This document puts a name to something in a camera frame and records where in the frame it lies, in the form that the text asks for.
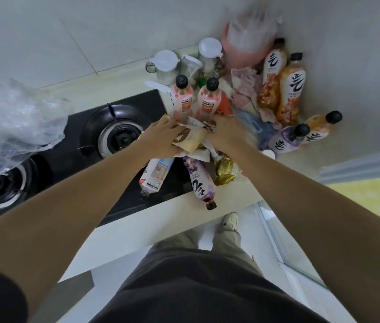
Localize person's right hand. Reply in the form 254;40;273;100
206;116;257;154

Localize person's left hand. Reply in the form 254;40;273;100
139;116;186;159

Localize cream snack packet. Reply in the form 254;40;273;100
171;126;209;154

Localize person's right forearm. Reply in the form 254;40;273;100
237;139;380;323

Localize person's left forearm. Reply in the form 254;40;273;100
0;135;158;321

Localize white brown snack packet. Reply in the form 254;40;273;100
186;116;218;133

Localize pink drink bottle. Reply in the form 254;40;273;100
170;74;196;124
194;77;234;124

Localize white crumpled wrapper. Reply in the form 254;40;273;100
177;144;215;163

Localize white flat utensil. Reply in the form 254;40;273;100
144;80;172;95

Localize gold foil wrapper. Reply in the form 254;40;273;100
213;157;242;187

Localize blue plastic bag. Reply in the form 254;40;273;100
240;108;279;149

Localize pink white crumpled packet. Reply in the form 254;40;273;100
230;67;262;111

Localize white milk carton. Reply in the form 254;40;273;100
138;157;176;198

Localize purple drink bottle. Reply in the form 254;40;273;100
267;123;311;156
183;156;218;212

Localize round stove burner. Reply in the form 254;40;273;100
80;103;147;161
0;157;40;212

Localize metal mug with white lid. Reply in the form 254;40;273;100
145;50;181;86

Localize clear glass cup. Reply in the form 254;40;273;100
179;55;203;87

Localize metal jar with white lid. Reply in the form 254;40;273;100
197;37;224;77

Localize orange drink bottle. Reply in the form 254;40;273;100
258;37;288;112
302;110;343;146
275;52;307;127

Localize person's beige shoe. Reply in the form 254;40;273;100
222;212;239;233

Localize pink container in plastic bag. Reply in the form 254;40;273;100
221;5;282;70

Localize black gas stove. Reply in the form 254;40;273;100
0;89;195;228

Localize person's olive trousers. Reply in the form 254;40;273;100
152;228;264;278

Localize clear crumpled plastic bag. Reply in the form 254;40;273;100
0;78;72;191

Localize person's dark shirt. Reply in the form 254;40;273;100
88;248;330;323

